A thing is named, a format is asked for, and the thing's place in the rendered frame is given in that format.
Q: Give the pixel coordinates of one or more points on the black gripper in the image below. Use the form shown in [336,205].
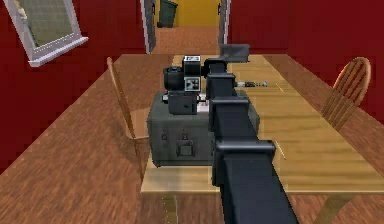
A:
[181,103]

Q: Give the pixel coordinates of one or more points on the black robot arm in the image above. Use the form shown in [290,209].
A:
[246,180]

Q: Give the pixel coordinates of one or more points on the grey metal first-aid kit box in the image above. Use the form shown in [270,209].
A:
[180,136]

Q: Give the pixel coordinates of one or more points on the brown wooden chair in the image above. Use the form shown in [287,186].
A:
[350,90]
[125,106]

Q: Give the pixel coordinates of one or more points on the grey slim pen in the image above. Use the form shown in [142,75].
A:
[251,84]

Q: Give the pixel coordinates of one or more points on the dark grey angular object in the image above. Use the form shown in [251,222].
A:
[238,52]

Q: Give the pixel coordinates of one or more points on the grey room door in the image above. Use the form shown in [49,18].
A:
[223,20]
[149,23]

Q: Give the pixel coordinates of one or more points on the dark green bin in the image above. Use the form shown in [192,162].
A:
[167,13]

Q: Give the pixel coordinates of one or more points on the yellow pencil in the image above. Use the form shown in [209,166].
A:
[279,87]
[280,150]

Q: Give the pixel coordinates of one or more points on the light wooden table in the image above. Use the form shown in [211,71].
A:
[316,150]

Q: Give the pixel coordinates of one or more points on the white framed window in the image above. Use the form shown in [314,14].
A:
[46,23]

